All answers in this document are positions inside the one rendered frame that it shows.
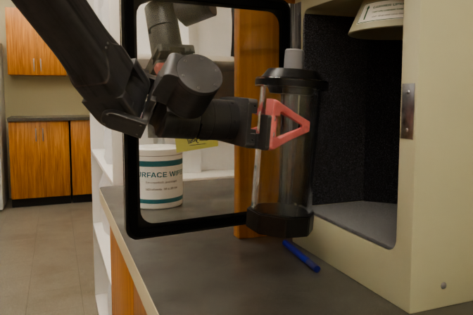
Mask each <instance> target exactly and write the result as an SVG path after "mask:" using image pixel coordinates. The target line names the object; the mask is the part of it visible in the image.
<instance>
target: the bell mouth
mask: <svg viewBox="0 0 473 315"><path fill-rule="evenodd" d="M403 12H404V0H363V2H362V4H361V6H360V9H359V11H358V13H357V15H356V17H355V20H354V21H353V24H352V26H351V28H350V30H349V32H348V36H350V37H352V38H356V39H371V40H403Z"/></svg>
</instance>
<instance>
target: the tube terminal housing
mask: <svg viewBox="0 0 473 315"><path fill-rule="evenodd" d="M298 2H301V49H302V50H303V18H304V15H305V13H306V14H316V15H335V16H346V17H356V15H357V13H358V11H359V9H360V6H361V4H362V2H363V0H295V4H297V3H298ZM409 83H415V109H414V129H413V140H412V139H401V121H400V143H399V166H398V209H397V231H396V244H395V247H394V248H393V249H390V250H387V249H386V248H384V247H382V246H379V245H377V244H375V243H373V242H371V241H368V240H366V239H364V238H362V237H360V236H357V235H355V234H354V233H351V232H350V231H347V230H345V229H343V228H341V227H339V226H336V225H334V224H332V223H330V222H328V221H325V220H323V219H321V218H319V217H316V216H315V215H314V222H313V230H312V231H311V233H310V234H309V236H307V237H300V238H292V241H293V242H294V243H295V244H297V245H299V246H301V247H302V248H304V249H305V250H307V251H308V252H310V253H312V254H314V255H315V256H316V257H319V258H320V259H322V260H323V261H325V262H326V263H328V264H330V265H331V266H333V267H334V268H336V269H338V270H339V271H341V272H343V273H344V274H345V275H347V276H349V277H351V278H352V279H354V280H355V281H357V282H359V283H360V284H362V285H364V286H365V287H366V288H369V289H370V290H372V291H373V292H375V293H376V294H378V295H380V296H381V297H383V298H384V299H386V300H388V301H389V302H391V303H393V304H394V305H396V306H397V307H399V308H401V309H402V310H404V311H406V312H407V313H409V314H413V313H416V312H420V311H426V310H430V309H436V308H440V307H446V306H450V305H454V304H459V303H463V302H470V301H473V0H404V12H403V56H402V78H401V107H402V85H403V84H409Z"/></svg>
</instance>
